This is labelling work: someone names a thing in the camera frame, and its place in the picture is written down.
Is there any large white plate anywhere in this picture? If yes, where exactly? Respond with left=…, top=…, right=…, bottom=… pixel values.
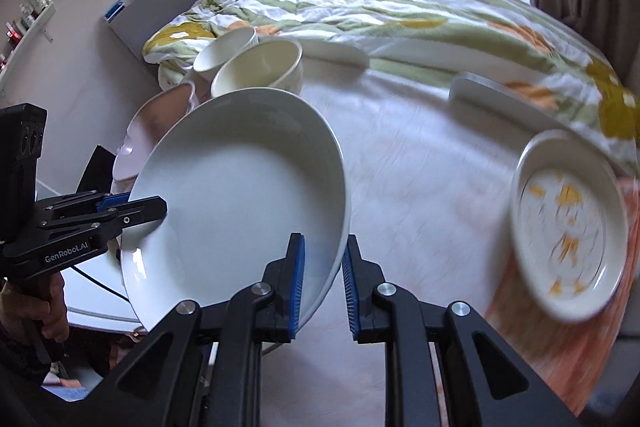
left=119, top=87, right=352, bottom=332

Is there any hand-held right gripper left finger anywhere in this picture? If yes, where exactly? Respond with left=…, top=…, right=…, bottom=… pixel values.
left=70, top=232, right=306, bottom=427

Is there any white round side table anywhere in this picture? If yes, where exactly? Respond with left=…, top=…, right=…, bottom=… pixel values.
left=66, top=303, right=147, bottom=334

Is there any white and peach floral cloth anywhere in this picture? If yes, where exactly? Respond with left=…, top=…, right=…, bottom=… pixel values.
left=197, top=54, right=640, bottom=427

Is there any grey headboard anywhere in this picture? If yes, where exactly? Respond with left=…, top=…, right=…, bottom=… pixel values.
left=102, top=0, right=282, bottom=68

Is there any person's left hand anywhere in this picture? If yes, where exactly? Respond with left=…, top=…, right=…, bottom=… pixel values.
left=0, top=272, right=69, bottom=374

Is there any cream cup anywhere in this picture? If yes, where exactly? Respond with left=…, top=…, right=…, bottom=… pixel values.
left=192, top=27, right=259, bottom=76

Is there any floral striped blanket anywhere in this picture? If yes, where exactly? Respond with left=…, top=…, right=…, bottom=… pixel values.
left=141, top=0, right=640, bottom=180

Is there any blue book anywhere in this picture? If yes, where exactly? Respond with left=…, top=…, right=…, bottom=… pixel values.
left=102, top=0, right=127, bottom=22

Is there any cream white bowl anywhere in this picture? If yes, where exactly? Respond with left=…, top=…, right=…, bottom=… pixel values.
left=210, top=38, right=305, bottom=100

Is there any white wall shelf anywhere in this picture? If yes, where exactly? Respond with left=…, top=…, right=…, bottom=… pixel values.
left=0, top=2, right=57, bottom=75

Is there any black cable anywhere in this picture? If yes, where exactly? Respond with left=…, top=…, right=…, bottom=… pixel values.
left=62, top=263, right=134, bottom=306

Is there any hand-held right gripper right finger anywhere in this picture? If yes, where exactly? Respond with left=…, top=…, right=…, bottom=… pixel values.
left=341, top=234, right=583, bottom=427

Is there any duck print plate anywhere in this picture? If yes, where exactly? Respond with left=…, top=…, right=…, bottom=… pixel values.
left=510, top=129, right=629, bottom=324

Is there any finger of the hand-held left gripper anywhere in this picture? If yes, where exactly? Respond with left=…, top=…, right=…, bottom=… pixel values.
left=107, top=195, right=169, bottom=234
left=95, top=192, right=132, bottom=214

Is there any black angular object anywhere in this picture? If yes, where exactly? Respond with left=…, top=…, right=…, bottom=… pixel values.
left=77, top=145, right=119, bottom=201

